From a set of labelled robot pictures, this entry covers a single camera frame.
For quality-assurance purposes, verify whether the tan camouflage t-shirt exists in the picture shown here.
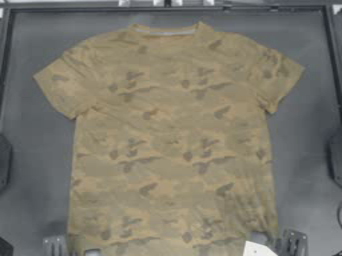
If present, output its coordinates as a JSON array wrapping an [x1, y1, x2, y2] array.
[[32, 21, 307, 256]]

